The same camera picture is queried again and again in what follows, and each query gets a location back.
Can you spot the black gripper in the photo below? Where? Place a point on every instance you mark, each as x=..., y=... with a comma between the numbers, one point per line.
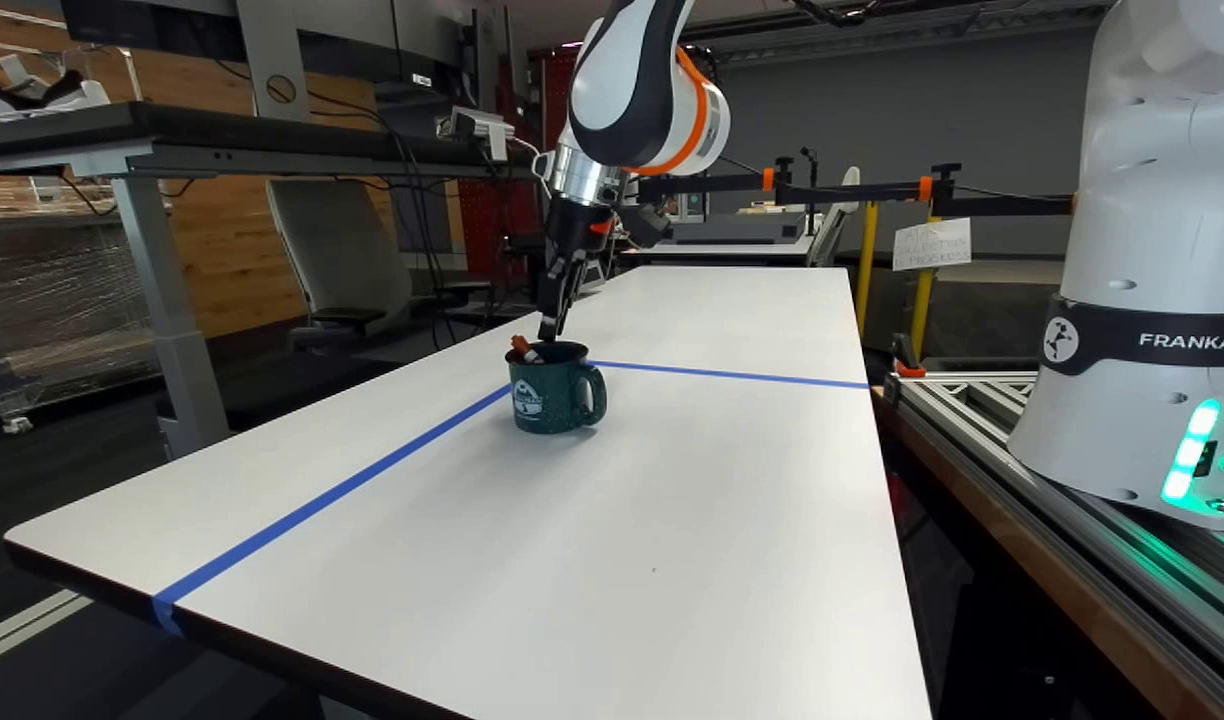
x=573, y=243

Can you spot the marker with orange cap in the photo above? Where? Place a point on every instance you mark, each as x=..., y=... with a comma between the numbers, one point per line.
x=518, y=351

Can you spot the dark teal enamel mug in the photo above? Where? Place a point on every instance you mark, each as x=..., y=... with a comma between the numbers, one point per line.
x=555, y=395

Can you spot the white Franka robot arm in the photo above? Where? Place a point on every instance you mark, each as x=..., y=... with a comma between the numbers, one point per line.
x=1147, y=243

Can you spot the red cabinet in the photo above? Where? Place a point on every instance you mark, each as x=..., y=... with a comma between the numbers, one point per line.
x=505, y=225

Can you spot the short blue tape strip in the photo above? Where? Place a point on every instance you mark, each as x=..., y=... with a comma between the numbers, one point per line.
x=733, y=373

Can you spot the white power strip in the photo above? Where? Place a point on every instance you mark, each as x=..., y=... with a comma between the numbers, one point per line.
x=477, y=131

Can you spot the long blue tape strip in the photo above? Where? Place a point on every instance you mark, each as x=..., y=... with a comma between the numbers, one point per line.
x=333, y=499

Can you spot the black rod with orange clamps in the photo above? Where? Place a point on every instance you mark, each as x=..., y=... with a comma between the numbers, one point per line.
x=879, y=195

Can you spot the white paper sign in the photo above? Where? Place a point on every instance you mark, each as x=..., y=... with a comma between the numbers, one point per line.
x=932, y=247

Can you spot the grey standing desk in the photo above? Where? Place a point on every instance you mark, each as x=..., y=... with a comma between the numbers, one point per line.
x=159, y=146

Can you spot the plastic wrapped pallet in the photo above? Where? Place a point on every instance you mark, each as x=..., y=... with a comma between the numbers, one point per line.
x=47, y=314

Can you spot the yellow post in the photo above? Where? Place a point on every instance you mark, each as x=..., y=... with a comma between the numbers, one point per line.
x=865, y=267
x=920, y=314

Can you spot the aluminium extrusion robot base frame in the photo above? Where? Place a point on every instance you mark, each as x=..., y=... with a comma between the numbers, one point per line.
x=1095, y=546

